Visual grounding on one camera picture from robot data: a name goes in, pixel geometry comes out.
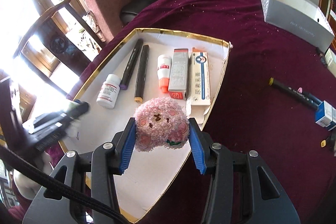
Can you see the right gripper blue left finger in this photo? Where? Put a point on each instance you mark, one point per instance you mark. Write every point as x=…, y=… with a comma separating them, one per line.
x=125, y=146

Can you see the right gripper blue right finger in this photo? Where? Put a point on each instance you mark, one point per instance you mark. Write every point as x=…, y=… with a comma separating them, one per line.
x=196, y=144

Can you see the pink plush flower toy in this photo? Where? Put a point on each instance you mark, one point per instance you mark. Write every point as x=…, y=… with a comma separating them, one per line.
x=160, y=122

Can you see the black marker pink cap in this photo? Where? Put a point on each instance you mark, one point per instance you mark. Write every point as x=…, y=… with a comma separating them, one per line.
x=310, y=96

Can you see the short black marker yellow cap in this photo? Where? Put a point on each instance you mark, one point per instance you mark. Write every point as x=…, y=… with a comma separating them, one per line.
x=329, y=141

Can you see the blue white medicine box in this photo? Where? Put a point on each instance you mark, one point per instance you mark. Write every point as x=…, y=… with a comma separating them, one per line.
x=325, y=116

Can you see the white blue ointment box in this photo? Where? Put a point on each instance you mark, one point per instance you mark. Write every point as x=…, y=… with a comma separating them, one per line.
x=198, y=93

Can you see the white red-label pill bottle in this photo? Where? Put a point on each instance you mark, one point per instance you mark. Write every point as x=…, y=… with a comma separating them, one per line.
x=109, y=91

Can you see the black marker purple cap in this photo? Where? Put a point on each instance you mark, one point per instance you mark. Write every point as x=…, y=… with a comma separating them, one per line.
x=128, y=72

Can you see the black marker orange cap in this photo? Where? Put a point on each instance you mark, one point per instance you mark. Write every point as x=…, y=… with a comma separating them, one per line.
x=141, y=75

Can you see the grey red medicine box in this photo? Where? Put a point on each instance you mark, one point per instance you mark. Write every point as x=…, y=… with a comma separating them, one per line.
x=179, y=74

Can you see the white gold-edged tray box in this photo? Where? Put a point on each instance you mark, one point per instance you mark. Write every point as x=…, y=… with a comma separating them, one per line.
x=149, y=174

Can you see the dark wooden chair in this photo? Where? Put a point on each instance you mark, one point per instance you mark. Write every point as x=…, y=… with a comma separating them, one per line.
x=56, y=41

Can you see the white orange tube bottle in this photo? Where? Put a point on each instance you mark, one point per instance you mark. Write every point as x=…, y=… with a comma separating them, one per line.
x=164, y=63

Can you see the wooden door with glass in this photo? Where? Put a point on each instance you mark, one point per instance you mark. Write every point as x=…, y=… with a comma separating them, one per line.
x=37, y=63

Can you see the black brown marker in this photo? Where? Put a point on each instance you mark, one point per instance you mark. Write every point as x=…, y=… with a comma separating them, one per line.
x=321, y=56

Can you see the flat white box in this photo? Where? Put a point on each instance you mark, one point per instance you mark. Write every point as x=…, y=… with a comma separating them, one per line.
x=330, y=57

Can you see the grey shoe box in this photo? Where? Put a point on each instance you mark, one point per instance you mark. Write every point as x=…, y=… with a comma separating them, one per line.
x=300, y=17

